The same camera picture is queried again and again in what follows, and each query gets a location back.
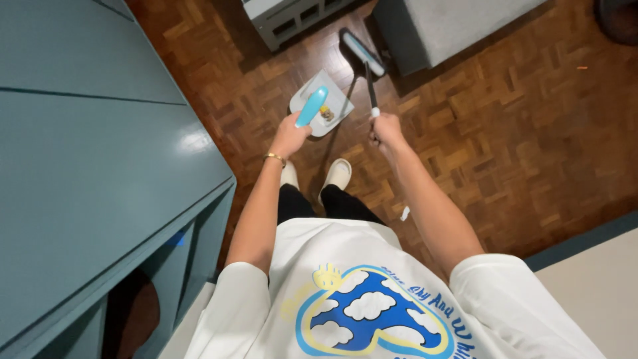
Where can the person's right hand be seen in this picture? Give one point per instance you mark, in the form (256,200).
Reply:
(388,132)

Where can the white paper scrap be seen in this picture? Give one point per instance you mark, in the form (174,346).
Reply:
(404,213)

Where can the person's left fingers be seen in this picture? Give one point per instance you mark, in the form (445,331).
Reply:
(305,132)

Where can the teal wooden cabinet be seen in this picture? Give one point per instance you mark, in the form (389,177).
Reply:
(94,169)

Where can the swept debris pile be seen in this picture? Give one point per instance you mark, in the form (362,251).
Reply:
(326,113)

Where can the cream left slipper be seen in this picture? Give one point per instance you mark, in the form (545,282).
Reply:
(289,174)

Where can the cream right slipper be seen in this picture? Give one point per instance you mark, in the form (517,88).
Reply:
(337,175)

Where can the dark round object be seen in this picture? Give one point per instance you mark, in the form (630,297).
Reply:
(620,17)

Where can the black broom with blue head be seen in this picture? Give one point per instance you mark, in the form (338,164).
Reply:
(366,60)

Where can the grey upholstered ottoman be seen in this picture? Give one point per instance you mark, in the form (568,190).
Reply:
(448,27)

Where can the person's left hand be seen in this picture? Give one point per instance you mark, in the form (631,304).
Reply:
(289,136)

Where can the cream slipper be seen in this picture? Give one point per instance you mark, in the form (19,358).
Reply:
(337,175)
(289,174)

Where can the black trousers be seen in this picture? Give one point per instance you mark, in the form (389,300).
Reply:
(324,204)

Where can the person's right fingers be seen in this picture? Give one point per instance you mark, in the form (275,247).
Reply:
(377,130)

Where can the white printed t-shirt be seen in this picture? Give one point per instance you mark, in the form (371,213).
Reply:
(389,299)

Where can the grey slatted furniture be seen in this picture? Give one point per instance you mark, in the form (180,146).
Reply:
(289,17)

